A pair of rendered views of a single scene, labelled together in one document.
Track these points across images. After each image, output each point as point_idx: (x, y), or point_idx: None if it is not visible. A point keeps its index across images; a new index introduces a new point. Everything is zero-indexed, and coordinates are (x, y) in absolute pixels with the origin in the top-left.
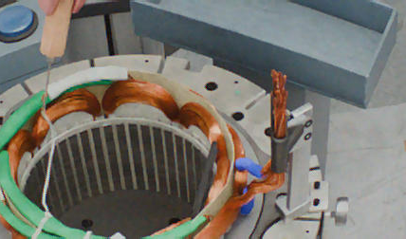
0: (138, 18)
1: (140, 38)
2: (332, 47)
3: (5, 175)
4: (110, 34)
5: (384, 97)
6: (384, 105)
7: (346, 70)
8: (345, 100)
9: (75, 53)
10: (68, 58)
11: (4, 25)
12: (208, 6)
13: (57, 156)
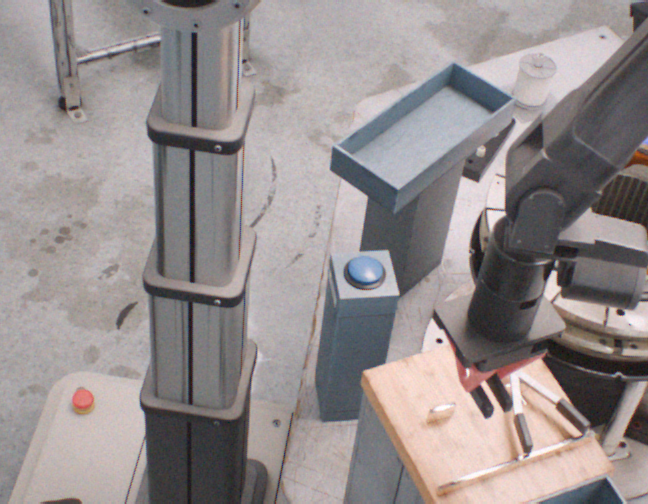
0: (399, 199)
1: (249, 275)
2: (448, 119)
3: None
4: (245, 288)
5: None
6: (2, 304)
7: (506, 107)
8: (501, 128)
9: (238, 324)
10: (235, 332)
11: (373, 274)
12: (382, 168)
13: None
